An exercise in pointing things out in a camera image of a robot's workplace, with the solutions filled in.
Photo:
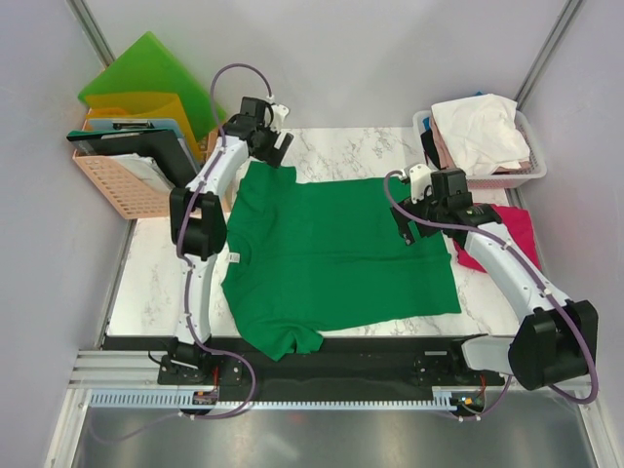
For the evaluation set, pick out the peach file organizer basket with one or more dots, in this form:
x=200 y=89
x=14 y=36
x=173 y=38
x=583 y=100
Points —
x=131 y=197

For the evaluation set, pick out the white laundry basket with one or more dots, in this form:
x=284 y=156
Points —
x=536 y=164

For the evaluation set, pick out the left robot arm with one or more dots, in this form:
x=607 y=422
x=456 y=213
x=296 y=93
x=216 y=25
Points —
x=198 y=225

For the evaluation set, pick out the black binder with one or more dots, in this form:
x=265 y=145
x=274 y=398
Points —
x=161 y=145

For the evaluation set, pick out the green t shirt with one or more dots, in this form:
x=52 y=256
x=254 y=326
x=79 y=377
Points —
x=310 y=258

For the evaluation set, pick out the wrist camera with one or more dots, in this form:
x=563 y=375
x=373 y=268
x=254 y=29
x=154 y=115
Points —
x=418 y=177
x=278 y=113

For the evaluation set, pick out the green plastic folder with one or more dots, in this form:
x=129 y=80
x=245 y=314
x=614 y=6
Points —
x=148 y=66

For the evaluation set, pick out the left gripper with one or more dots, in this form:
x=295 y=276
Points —
x=273 y=156

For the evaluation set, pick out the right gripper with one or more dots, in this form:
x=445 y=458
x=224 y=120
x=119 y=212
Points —
x=404 y=229

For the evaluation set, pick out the white cable duct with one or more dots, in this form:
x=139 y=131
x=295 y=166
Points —
x=161 y=399

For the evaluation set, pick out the white t shirt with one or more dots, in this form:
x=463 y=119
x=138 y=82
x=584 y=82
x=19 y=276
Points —
x=480 y=133

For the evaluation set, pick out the blue clipboard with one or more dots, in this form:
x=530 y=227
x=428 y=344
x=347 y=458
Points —
x=126 y=124

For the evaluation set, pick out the black t shirt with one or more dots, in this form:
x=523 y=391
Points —
x=430 y=149

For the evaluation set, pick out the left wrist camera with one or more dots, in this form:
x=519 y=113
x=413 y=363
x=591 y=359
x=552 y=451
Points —
x=278 y=113

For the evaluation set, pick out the pink t shirt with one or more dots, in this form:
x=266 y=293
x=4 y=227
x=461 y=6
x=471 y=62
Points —
x=446 y=161

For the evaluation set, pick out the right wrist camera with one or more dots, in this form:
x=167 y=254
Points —
x=418 y=177

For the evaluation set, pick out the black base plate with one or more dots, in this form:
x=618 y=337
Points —
x=424 y=361

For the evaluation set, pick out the red t shirt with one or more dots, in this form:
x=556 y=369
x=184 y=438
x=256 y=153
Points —
x=519 y=225

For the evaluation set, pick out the yellow plastic folder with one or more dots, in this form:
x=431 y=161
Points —
x=145 y=105

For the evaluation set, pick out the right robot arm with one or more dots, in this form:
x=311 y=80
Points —
x=557 y=337

